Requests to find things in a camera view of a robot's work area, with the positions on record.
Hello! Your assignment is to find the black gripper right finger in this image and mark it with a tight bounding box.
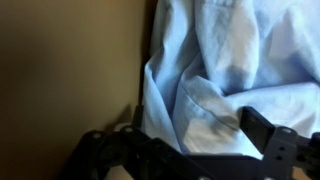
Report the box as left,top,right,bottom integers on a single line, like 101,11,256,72
240,106,320,180

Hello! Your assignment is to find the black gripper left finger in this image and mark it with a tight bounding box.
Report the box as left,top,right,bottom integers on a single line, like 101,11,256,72
61,104,214,180

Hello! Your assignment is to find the blue fabric shirt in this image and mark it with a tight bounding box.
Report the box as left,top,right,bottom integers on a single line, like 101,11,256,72
142,0,320,157

